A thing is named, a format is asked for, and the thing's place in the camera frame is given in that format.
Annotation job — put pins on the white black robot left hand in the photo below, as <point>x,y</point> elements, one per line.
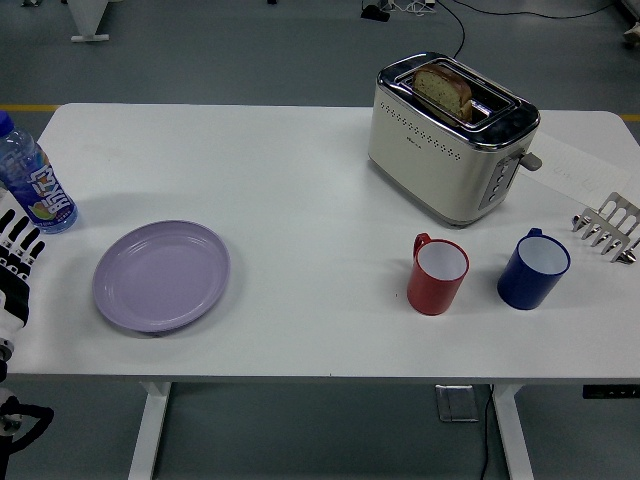
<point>15,290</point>

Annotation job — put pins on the purple round plate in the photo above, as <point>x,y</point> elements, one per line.
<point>160,277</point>

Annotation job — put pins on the blue labelled drink bottle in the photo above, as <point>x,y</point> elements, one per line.
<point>37,185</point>

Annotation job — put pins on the white stand foot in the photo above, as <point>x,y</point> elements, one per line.
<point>87,20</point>

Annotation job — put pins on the cream steel toaster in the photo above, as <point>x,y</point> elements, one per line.
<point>435,170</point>

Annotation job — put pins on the black floor device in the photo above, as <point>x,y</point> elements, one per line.
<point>375,12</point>

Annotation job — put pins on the metal floor socket box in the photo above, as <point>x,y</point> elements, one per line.
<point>457,404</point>

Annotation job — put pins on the brown bread slice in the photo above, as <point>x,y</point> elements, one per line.
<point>442,90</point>

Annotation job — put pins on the white paper sheet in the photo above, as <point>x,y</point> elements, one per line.
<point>575,170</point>

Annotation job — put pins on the silver metal toast rack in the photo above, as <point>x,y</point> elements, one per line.
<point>612,212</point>

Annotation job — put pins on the black table control panel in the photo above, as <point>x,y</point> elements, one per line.
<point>610,392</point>

